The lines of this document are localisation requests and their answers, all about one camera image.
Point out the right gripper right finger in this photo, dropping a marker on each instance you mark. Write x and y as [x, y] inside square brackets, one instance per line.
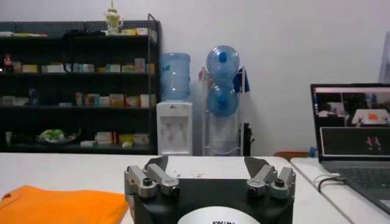
[268, 181]

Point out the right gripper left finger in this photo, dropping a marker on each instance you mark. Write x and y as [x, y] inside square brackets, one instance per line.
[152, 179]

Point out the orange t-shirt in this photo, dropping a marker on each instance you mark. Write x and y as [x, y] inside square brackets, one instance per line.
[61, 207]

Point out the brown box with red rim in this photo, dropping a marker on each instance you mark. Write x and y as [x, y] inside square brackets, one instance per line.
[291, 154]

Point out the black tripod stand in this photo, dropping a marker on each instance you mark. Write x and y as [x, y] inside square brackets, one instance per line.
[247, 140]

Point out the blue and white bag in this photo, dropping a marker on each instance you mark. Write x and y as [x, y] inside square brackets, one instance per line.
[312, 151]

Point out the white water dispenser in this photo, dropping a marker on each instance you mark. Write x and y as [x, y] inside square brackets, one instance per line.
[174, 131]

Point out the white metal jug rack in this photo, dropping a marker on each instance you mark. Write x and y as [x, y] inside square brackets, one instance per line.
[204, 134]

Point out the large white table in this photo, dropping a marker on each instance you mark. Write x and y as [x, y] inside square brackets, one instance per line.
[76, 170]

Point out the blue water jug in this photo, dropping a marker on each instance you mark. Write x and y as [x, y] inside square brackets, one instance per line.
[223, 102]
[222, 62]

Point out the black shelving unit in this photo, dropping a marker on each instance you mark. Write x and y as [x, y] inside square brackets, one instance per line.
[76, 121]

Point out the upright blue water bottle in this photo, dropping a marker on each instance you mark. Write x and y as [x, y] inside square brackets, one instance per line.
[175, 79]

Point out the grey open laptop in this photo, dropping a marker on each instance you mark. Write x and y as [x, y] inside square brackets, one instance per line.
[353, 121]

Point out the green item in bowl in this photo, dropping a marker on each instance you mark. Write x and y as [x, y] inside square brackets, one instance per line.
[55, 136]

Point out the pink product box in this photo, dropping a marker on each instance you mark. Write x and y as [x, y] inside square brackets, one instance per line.
[140, 65]

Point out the pale yellow ornamental jar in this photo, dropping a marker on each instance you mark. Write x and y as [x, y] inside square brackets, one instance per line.
[113, 19]

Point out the cola bottle red label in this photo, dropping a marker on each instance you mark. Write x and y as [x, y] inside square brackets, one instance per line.
[8, 64]

